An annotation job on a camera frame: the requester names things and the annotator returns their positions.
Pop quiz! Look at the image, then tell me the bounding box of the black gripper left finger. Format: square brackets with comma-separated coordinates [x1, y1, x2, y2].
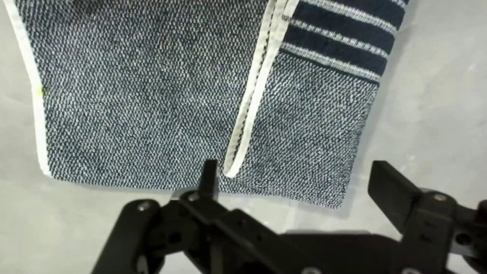
[90, 158, 326, 274]

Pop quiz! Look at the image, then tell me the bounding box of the blue-grey towel with white trim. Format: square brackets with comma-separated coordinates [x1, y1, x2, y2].
[2, 0, 412, 210]

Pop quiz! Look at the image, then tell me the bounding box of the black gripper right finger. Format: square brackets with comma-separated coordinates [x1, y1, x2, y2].
[367, 160, 487, 274]

